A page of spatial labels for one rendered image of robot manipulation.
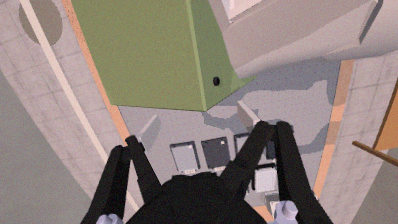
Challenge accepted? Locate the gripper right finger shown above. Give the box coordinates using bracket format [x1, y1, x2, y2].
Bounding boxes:
[196, 100, 333, 224]

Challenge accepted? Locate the grey control panel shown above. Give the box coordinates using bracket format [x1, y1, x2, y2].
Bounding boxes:
[264, 190, 319, 218]

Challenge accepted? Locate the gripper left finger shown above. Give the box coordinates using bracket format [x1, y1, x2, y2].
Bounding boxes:
[80, 115, 175, 224]

